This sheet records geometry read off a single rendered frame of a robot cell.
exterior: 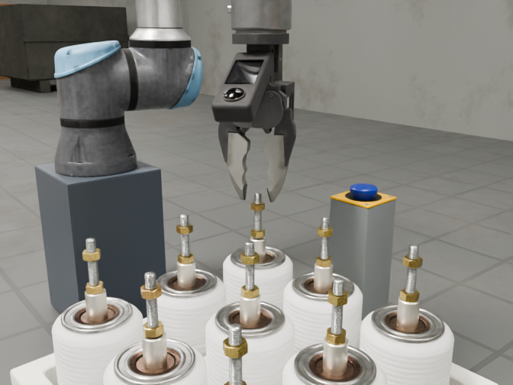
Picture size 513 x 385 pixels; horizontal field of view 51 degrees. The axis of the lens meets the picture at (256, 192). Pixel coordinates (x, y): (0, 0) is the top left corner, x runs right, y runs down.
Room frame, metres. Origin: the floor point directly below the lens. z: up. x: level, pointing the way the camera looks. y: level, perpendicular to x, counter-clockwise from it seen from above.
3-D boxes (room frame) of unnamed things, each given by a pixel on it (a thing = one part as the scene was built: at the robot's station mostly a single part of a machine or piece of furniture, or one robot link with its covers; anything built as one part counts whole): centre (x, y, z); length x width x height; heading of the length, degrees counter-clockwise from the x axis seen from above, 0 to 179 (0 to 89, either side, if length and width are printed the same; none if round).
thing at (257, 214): (0.69, 0.00, 0.31); 0.01 x 0.01 x 0.08
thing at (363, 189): (0.77, -0.16, 0.32); 0.04 x 0.04 x 0.02
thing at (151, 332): (0.44, 0.09, 0.29); 0.02 x 0.02 x 0.01; 83
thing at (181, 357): (0.44, 0.09, 0.25); 0.08 x 0.08 x 0.01
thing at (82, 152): (1.01, 0.31, 0.35); 0.15 x 0.15 x 0.10
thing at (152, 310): (0.44, 0.09, 0.30); 0.01 x 0.01 x 0.08
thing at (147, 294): (0.44, 0.09, 0.32); 0.02 x 0.02 x 0.01; 83
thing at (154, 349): (0.44, 0.09, 0.26); 0.02 x 0.02 x 0.03
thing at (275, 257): (0.69, 0.00, 0.25); 0.08 x 0.08 x 0.01
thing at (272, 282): (0.69, 0.00, 0.16); 0.10 x 0.10 x 0.18
